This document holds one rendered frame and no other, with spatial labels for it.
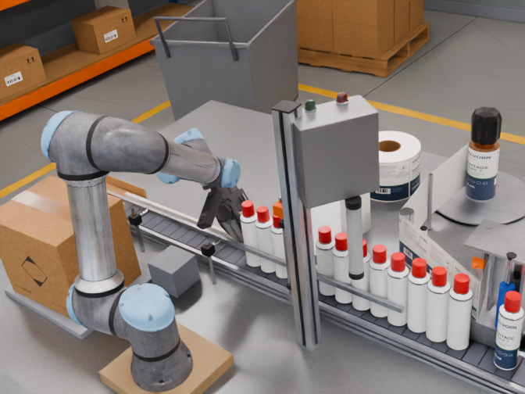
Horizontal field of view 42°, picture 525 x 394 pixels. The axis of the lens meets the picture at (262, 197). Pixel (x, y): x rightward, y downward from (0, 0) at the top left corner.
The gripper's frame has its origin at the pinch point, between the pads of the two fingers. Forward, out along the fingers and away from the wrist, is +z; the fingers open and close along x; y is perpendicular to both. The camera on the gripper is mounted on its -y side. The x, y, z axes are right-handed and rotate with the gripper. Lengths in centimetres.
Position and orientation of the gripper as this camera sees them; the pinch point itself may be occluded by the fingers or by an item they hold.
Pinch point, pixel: (242, 243)
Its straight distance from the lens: 195.3
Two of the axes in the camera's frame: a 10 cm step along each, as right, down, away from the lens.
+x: -6.3, 1.9, 7.6
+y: 6.1, -4.9, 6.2
